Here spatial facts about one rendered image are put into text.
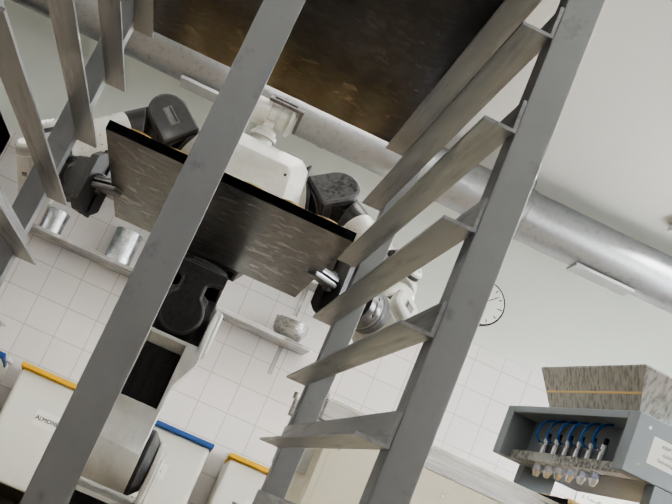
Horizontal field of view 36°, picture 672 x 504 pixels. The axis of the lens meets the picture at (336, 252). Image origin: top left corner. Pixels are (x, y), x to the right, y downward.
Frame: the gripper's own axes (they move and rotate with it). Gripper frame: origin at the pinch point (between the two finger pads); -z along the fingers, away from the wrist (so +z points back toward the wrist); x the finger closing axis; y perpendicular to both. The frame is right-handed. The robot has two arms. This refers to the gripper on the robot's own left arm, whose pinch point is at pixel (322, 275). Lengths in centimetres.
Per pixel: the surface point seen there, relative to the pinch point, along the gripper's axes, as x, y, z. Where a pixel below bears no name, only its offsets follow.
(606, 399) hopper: 23, 1, 137
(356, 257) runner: -6.1, 31.0, -32.3
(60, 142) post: -8, -1, -60
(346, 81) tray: 12, 30, -47
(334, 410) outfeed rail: -12, -38, 72
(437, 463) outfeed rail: -14, -20, 97
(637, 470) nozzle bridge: 3, 22, 119
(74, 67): -6, 20, -77
